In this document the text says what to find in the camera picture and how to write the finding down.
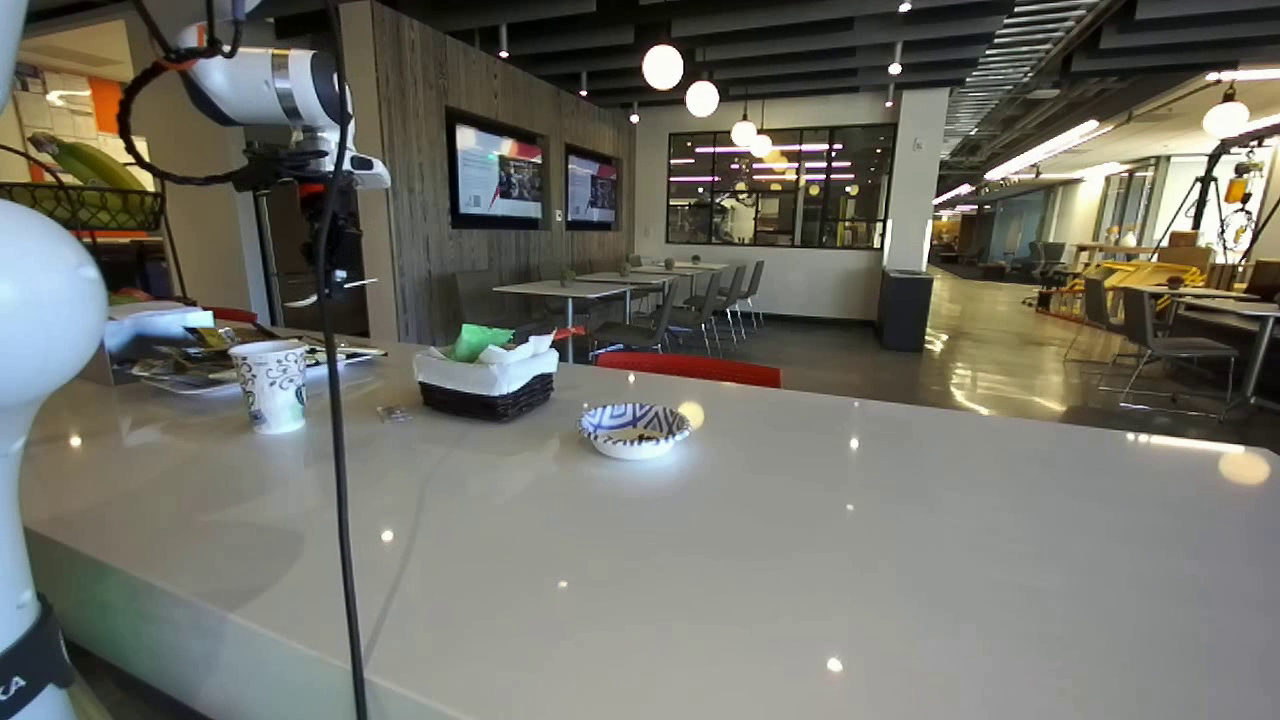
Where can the medium round pendant lamp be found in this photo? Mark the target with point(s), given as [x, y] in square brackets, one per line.
[701, 96]

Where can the grey dining chair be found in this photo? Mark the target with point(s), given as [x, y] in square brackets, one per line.
[693, 311]

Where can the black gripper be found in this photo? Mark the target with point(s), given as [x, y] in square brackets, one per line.
[339, 222]

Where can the green packet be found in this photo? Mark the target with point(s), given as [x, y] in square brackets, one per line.
[478, 343]

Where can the patterned small bowl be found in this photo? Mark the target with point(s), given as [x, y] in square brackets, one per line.
[606, 440]

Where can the red chair back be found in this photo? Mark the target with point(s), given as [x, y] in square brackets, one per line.
[685, 368]

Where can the white plastic spoon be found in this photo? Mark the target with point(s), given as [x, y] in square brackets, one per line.
[363, 282]

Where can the white square pillar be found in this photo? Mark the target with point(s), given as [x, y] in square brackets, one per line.
[916, 183]

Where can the large wall television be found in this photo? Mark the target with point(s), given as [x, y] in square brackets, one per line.
[497, 173]

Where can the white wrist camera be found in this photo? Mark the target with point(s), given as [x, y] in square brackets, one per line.
[365, 168]

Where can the grey dining table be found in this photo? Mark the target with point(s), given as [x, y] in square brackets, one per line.
[561, 291]

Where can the small round pendant lamp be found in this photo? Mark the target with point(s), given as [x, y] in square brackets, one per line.
[743, 132]

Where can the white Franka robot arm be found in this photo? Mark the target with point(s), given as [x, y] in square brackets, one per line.
[42, 323]

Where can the dark framed interior window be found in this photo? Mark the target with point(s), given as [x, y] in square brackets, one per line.
[782, 184]

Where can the round lamp near office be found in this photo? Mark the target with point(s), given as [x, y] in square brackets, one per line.
[1224, 116]

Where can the small wall television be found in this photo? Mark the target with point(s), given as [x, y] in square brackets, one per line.
[595, 190]

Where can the large round pendant lamp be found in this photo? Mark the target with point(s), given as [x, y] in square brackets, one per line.
[663, 67]

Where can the black basket with white liner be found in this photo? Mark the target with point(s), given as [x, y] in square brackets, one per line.
[487, 392]

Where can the patterned paper cup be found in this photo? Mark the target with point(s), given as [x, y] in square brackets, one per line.
[278, 385]

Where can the white food container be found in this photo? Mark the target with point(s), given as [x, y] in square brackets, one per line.
[154, 323]

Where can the cluttered serving tray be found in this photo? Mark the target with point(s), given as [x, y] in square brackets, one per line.
[202, 363]

